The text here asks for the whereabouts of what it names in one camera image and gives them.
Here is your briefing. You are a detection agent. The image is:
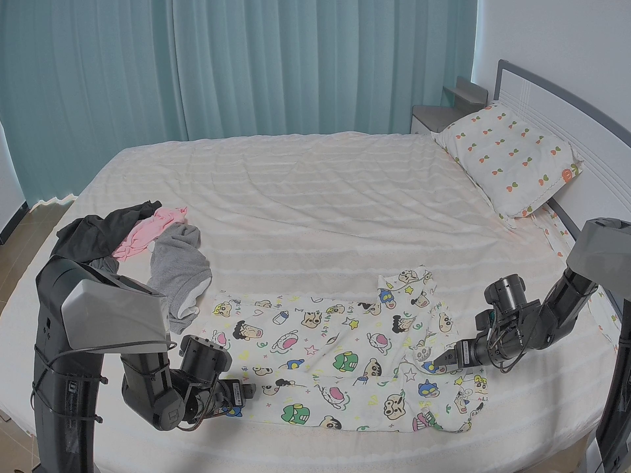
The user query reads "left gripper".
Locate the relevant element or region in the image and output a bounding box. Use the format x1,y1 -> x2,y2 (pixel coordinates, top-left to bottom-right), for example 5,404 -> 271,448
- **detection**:
224,376 -> 257,415

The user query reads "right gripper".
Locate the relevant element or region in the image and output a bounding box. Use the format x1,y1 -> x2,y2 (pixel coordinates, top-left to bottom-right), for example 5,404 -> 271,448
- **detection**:
454,338 -> 494,371

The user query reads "white printed pyjama top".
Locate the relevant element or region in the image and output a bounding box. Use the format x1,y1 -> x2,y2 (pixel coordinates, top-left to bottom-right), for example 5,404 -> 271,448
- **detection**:
209,264 -> 489,435

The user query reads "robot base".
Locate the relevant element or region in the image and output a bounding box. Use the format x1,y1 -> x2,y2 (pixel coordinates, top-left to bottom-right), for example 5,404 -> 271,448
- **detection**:
582,441 -> 607,473

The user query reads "grey sweater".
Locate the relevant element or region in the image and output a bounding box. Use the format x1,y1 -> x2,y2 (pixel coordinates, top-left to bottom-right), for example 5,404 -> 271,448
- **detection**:
147,224 -> 214,335

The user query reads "dark grey garment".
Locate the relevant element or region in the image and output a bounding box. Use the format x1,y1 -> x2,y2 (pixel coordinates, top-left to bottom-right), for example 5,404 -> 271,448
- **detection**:
89,256 -> 120,276

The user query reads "pink garment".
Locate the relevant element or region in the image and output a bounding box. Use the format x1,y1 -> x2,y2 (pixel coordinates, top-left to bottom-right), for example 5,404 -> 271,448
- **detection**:
111,206 -> 189,262

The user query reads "white printed pillow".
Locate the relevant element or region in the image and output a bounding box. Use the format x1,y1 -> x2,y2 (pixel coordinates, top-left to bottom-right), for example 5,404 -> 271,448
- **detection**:
431,101 -> 585,220

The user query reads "bed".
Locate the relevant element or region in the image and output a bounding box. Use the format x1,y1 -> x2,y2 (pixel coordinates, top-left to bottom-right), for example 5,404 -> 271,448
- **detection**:
0,58 -> 631,469

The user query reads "black garment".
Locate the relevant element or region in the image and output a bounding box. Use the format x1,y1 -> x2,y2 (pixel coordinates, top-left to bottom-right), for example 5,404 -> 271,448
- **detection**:
51,200 -> 162,267

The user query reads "grey bedside table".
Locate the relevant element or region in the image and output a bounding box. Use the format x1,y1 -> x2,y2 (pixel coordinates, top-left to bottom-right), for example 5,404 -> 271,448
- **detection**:
411,77 -> 489,134

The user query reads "blue-green curtain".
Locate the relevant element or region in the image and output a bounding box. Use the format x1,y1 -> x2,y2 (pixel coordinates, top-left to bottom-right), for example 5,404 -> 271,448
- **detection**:
173,0 -> 479,142
0,0 -> 190,206

